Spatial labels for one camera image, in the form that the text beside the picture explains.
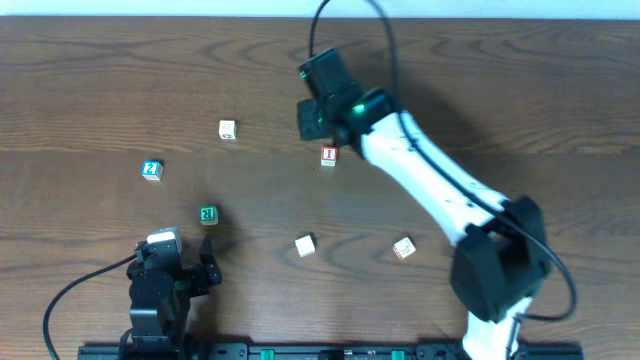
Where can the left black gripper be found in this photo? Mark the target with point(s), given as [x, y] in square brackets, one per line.
[189, 278]

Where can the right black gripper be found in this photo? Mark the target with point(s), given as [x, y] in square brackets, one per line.
[310, 120]

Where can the red letter I block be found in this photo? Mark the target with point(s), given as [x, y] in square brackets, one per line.
[329, 156]

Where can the blue number 2 block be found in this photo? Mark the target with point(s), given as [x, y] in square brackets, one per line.
[152, 170]

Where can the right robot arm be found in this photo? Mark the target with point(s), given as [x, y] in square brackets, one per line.
[500, 253]

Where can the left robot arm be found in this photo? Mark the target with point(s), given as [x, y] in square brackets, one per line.
[161, 291]

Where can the green letter R block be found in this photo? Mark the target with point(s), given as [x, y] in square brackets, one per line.
[208, 215]

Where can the plain white wooden block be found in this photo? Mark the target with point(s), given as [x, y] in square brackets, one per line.
[305, 245]

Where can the white block with black drawing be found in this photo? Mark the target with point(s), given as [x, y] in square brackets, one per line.
[227, 129]

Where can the white block with red drawing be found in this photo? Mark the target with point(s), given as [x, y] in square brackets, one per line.
[404, 248]

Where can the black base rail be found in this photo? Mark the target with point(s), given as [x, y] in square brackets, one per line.
[241, 351]

